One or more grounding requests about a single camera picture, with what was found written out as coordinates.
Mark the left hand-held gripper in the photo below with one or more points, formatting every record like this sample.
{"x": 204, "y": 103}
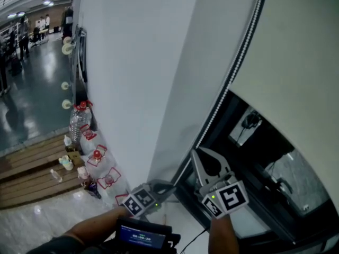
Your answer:
{"x": 140, "y": 200}

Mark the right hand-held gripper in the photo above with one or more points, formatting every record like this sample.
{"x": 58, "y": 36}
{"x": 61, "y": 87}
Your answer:
{"x": 233, "y": 197}

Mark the cream roller blind window covering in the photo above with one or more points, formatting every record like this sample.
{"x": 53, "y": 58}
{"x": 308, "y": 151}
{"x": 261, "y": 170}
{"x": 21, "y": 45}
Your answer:
{"x": 291, "y": 62}

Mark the person's left forearm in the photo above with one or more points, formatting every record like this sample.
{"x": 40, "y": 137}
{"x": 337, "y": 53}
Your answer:
{"x": 95, "y": 225}

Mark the person's right forearm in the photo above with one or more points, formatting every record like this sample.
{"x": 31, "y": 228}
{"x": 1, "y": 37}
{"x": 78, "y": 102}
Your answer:
{"x": 222, "y": 237}

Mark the black device with screen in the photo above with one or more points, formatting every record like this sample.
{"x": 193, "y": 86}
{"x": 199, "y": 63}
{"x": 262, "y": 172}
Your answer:
{"x": 141, "y": 237}

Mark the dark purple bag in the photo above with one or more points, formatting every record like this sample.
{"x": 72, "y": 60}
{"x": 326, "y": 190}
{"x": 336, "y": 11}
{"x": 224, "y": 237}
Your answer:
{"x": 93, "y": 189}

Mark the pink plush figure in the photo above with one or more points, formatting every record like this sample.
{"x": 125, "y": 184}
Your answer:
{"x": 82, "y": 173}

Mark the brown cardboard box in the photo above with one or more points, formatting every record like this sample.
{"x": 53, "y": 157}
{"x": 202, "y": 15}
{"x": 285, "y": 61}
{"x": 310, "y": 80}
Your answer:
{"x": 75, "y": 156}

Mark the pale cup with toy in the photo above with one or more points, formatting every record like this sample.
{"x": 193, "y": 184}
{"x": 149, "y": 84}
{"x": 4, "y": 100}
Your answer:
{"x": 66, "y": 163}

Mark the small clear plastic bottle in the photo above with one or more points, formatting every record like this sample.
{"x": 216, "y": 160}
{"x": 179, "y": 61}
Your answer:
{"x": 56, "y": 175}

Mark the small white spray bottle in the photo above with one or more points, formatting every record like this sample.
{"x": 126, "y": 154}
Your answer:
{"x": 67, "y": 141}

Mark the person's dark shirt sleeve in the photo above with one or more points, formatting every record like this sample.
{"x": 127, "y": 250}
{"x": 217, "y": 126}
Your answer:
{"x": 58, "y": 246}

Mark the wooden slat platform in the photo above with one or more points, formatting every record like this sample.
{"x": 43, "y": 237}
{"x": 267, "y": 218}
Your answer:
{"x": 31, "y": 173}

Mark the round white bulb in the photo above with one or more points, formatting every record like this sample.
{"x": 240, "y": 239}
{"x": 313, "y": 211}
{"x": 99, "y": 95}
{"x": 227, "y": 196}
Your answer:
{"x": 67, "y": 39}
{"x": 66, "y": 49}
{"x": 66, "y": 104}
{"x": 65, "y": 85}

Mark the dark framed mirror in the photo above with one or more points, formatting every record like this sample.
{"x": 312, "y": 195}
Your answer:
{"x": 82, "y": 54}

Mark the black bag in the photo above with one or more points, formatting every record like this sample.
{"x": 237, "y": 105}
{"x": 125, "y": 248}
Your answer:
{"x": 16, "y": 66}

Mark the light wooden table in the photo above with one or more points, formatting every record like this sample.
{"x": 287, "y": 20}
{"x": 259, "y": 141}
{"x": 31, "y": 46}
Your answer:
{"x": 41, "y": 32}

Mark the ceiling light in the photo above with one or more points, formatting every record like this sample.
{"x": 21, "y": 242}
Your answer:
{"x": 16, "y": 14}
{"x": 48, "y": 3}

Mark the black window frame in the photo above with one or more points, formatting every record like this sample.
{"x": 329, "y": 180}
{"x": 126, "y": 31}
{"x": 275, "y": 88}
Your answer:
{"x": 275, "y": 222}

